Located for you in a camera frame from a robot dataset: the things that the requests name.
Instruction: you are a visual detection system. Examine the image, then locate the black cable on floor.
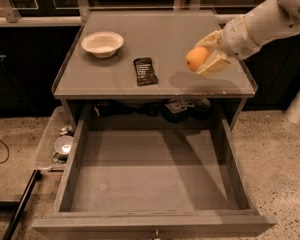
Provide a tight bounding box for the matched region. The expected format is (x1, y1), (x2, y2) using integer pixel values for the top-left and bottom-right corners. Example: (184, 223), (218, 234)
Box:
(0, 132), (11, 164)

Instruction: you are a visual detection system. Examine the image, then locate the open grey top drawer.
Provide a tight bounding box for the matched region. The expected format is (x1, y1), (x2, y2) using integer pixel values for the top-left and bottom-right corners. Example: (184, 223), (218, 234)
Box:
(33, 105), (277, 240)

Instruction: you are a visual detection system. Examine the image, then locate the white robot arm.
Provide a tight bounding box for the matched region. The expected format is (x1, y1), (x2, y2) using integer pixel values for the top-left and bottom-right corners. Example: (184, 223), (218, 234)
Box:
(189, 0), (300, 77)

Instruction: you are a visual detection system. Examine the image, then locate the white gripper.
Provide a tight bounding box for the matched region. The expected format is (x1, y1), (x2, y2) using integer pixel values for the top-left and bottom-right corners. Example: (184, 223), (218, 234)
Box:
(195, 16), (261, 77)

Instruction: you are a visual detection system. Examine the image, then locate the black snack packet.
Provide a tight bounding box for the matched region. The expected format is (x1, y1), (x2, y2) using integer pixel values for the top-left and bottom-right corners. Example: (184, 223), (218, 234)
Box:
(133, 57), (158, 86)

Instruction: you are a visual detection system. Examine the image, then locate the clear plastic storage bin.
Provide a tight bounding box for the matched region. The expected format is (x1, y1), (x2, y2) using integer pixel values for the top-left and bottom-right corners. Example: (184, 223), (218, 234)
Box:
(34, 106), (74, 171)

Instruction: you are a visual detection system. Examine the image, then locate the white paper bowl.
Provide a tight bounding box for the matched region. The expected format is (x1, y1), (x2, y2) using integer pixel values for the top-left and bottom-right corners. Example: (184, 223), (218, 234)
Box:
(81, 31), (124, 59)

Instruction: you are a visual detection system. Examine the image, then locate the dark clutter behind drawer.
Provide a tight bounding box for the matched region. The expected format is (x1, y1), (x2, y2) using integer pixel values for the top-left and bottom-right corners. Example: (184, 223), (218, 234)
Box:
(94, 99), (213, 123)

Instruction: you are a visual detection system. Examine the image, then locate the orange fruit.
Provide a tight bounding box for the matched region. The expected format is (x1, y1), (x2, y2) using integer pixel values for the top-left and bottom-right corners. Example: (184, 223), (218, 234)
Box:
(186, 47), (211, 72)

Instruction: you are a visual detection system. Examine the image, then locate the small white cup in bin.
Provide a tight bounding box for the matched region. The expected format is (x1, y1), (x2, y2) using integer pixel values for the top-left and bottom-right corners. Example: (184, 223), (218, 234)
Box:
(54, 135), (73, 155)

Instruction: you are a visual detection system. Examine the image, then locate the black bar on floor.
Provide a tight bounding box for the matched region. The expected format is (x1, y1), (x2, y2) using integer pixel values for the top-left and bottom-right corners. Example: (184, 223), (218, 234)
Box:
(2, 170), (42, 240)

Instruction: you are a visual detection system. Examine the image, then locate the grey cabinet counter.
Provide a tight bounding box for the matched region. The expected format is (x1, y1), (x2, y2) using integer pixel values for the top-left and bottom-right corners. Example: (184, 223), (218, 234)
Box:
(53, 10), (257, 125)

